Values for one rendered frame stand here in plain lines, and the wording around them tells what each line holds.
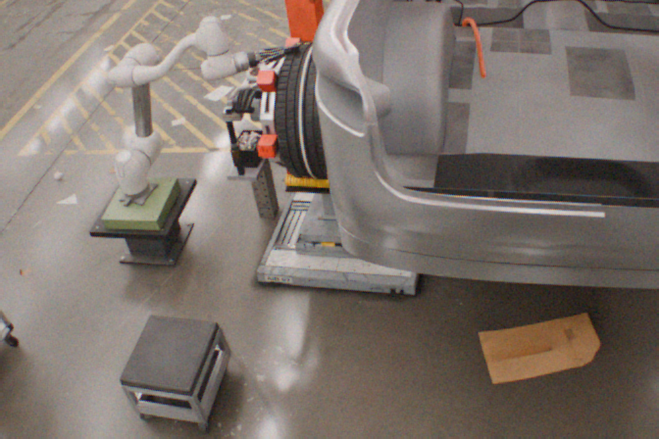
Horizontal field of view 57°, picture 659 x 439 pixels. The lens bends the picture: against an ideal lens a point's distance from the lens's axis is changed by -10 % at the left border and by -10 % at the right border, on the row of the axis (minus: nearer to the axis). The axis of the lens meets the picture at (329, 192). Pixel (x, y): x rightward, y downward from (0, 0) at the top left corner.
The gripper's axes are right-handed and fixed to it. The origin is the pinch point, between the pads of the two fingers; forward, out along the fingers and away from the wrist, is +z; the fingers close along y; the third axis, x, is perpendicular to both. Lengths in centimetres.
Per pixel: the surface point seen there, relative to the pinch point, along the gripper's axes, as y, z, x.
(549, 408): 147, 68, -111
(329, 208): 11, 2, -91
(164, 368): 99, -87, -74
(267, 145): 28.5, -20.9, -28.0
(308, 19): -48, 15, -11
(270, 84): 15.6, -13.2, -5.9
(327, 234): 25, -3, -95
